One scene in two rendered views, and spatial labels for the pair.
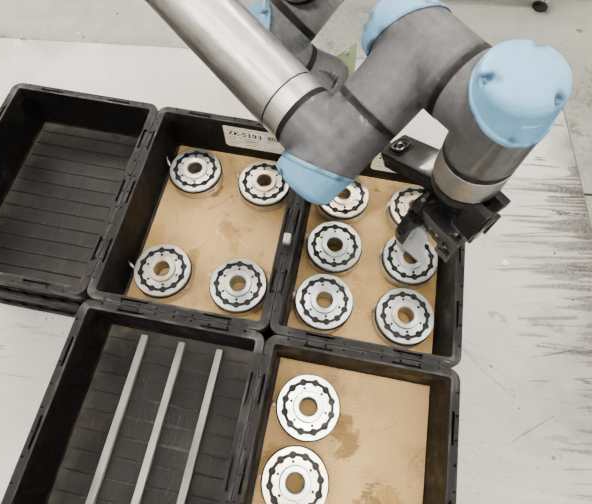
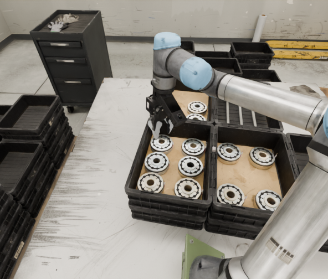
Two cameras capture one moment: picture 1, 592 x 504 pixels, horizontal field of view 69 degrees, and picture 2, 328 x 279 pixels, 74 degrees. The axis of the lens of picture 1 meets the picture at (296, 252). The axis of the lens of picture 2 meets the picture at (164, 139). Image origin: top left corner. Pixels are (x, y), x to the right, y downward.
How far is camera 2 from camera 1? 0.90 m
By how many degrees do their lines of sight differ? 67
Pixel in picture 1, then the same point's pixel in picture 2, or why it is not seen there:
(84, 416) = (265, 122)
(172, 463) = (232, 114)
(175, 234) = (265, 176)
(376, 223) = (169, 182)
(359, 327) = (177, 144)
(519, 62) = (169, 36)
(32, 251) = not seen: hidden behind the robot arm
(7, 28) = not seen: outside the picture
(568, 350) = (88, 160)
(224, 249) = (239, 170)
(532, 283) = (90, 184)
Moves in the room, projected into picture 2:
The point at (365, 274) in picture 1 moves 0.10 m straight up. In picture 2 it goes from (175, 161) to (175, 146)
